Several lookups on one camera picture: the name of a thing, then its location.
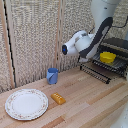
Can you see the yellow bowl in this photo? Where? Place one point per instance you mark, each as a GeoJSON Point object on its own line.
{"type": "Point", "coordinates": [107, 57]}

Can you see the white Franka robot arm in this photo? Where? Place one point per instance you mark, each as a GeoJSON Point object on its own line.
{"type": "Point", "coordinates": [100, 20]}

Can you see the blue mug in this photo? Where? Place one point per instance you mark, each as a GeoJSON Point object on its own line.
{"type": "Point", "coordinates": [52, 76]}

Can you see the yellow rectangular block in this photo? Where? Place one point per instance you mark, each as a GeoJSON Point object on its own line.
{"type": "Point", "coordinates": [58, 98]}

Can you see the white floral rimmed plate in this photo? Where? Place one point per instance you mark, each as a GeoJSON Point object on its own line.
{"type": "Point", "coordinates": [26, 104]}

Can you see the thin wooden frame post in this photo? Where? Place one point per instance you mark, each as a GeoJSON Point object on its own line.
{"type": "Point", "coordinates": [59, 33]}

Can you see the wide wooden frame post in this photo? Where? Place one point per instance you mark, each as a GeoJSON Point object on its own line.
{"type": "Point", "coordinates": [7, 43]}

